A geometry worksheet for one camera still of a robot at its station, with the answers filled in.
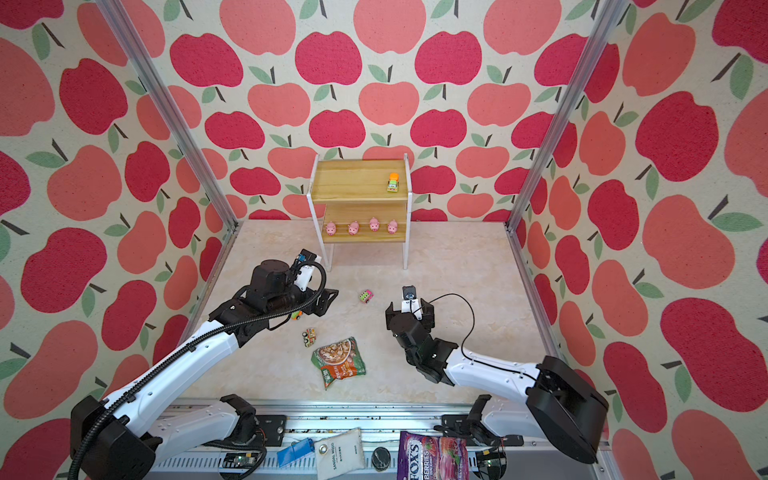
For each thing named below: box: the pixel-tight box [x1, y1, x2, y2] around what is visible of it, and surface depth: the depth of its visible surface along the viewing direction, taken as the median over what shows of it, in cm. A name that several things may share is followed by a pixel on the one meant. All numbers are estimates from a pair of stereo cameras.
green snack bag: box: [311, 336, 366, 390], surface depth 86 cm
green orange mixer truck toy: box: [387, 172, 400, 193], surface depth 85 cm
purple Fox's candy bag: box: [397, 431, 471, 480], surface depth 70 cm
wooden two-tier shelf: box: [306, 153, 413, 273], surface depth 92 cm
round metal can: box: [371, 446, 391, 472], surface depth 64 cm
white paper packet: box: [314, 427, 365, 480], surface depth 72 cm
